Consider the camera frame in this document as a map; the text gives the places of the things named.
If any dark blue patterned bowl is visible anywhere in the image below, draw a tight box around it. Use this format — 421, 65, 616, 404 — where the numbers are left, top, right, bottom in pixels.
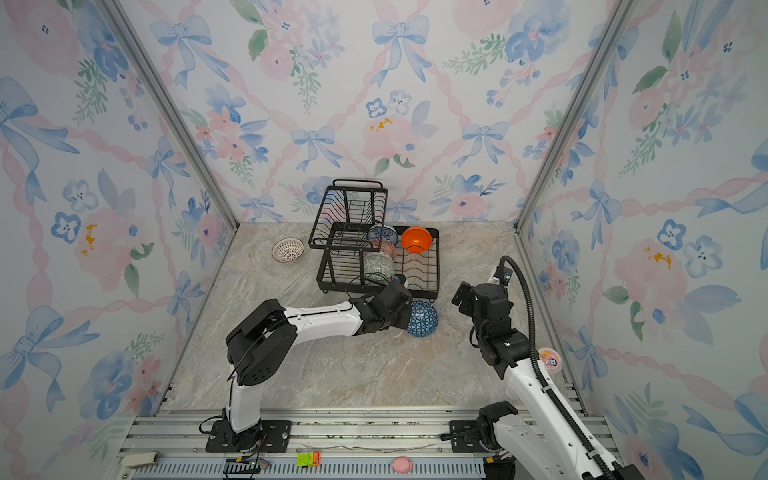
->
406, 299, 439, 338

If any green patterned bowl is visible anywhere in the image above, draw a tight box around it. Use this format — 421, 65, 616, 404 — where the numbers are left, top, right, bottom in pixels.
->
363, 252, 396, 283

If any red patterned bowl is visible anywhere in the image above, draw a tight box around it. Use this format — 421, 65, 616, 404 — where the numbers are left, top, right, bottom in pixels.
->
379, 240, 397, 261

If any black wire dish rack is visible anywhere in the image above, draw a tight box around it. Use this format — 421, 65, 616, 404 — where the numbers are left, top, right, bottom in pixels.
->
308, 179, 440, 302

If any orange plastic bowl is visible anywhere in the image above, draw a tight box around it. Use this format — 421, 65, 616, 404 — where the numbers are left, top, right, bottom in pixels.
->
400, 226, 433, 254

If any blue floral bowl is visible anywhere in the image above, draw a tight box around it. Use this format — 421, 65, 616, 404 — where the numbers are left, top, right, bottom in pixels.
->
367, 225, 399, 245

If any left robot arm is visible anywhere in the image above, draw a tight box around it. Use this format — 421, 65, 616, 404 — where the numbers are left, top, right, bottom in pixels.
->
224, 281, 413, 434

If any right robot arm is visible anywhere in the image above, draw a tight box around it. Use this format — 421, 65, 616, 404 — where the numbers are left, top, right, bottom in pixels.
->
452, 282, 643, 479

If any pink lidded cup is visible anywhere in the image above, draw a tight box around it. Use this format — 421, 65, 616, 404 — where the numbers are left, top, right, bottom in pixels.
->
538, 347, 563, 374

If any white lattice bowl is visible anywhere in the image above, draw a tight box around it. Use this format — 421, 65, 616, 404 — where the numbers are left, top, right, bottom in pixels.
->
271, 237, 305, 264

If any pink round toy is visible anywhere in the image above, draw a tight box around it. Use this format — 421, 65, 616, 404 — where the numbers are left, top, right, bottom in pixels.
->
391, 457, 413, 474

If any green orange small toy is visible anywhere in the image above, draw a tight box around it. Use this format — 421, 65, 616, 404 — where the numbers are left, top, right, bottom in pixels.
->
297, 451, 321, 468

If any beige small block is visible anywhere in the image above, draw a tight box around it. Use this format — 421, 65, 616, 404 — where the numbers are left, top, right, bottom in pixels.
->
121, 452, 158, 469

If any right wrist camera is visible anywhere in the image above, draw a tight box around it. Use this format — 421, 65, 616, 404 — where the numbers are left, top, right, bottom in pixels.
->
492, 264, 515, 287

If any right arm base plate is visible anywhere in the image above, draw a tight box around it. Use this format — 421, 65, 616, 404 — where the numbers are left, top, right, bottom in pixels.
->
444, 419, 499, 453

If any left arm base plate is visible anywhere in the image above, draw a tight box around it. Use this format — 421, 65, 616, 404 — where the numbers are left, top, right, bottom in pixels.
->
205, 419, 293, 454

